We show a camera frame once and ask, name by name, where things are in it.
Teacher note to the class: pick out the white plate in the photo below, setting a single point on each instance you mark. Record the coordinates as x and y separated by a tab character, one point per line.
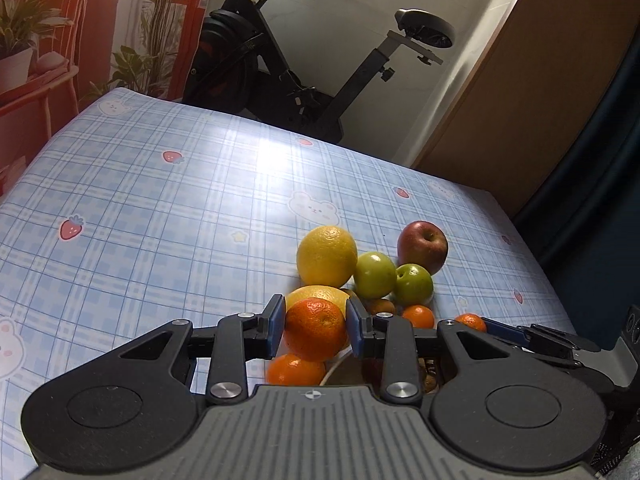
332	366

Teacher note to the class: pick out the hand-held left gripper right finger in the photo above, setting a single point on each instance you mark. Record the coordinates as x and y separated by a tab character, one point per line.
356	327

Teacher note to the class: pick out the blue plaid tablecloth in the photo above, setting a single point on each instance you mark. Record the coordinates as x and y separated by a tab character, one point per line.
150	210

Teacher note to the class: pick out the brown wooden door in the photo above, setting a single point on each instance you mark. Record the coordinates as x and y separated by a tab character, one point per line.
525	85

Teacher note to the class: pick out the green apple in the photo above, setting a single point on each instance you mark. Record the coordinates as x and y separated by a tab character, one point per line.
414	286
375	275

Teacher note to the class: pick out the wall poster with plants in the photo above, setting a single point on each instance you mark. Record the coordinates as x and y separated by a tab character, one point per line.
75	35

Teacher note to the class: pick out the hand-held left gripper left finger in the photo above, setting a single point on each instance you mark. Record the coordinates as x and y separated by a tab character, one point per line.
276	327

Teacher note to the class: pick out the black exercise bike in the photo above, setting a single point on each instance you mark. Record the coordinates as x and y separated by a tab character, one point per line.
260	75

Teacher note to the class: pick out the small orange tangerine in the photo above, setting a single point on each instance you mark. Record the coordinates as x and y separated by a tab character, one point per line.
419	316
471	321

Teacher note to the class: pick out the dark blue curtain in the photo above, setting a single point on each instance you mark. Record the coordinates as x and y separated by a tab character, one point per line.
600	210

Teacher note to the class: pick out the brown basket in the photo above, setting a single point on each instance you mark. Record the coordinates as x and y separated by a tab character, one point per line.
431	375

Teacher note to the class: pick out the large yellow orange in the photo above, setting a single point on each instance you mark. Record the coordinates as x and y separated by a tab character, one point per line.
327	256
306	294

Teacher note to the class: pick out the brown kiwi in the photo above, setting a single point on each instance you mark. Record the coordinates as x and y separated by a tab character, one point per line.
380	306

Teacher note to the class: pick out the red apple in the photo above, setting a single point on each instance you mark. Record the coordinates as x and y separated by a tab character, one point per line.
422	246

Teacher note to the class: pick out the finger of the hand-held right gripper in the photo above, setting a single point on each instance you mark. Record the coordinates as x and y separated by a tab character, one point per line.
560	335
505	329

